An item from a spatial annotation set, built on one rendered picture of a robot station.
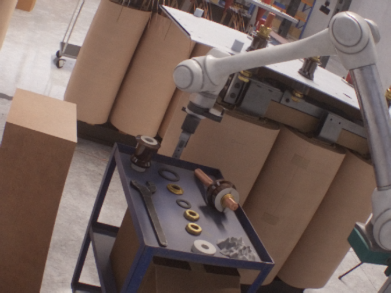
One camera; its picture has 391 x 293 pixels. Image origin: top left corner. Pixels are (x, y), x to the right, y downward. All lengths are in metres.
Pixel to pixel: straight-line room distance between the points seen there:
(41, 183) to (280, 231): 1.29
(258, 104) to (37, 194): 1.03
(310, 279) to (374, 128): 1.68
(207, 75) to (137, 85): 2.27
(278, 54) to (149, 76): 2.25
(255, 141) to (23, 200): 1.06
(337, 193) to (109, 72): 1.91
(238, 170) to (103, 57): 1.71
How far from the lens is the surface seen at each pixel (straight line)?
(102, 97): 3.81
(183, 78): 1.58
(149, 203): 1.66
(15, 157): 1.82
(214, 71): 1.60
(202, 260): 1.49
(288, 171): 2.44
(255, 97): 2.22
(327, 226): 2.78
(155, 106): 3.89
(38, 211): 1.93
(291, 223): 2.60
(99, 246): 2.01
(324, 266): 2.96
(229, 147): 2.24
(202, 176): 1.94
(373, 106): 1.44
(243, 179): 2.35
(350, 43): 1.39
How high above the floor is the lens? 1.66
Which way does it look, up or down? 20 degrees down
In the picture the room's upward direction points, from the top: 24 degrees clockwise
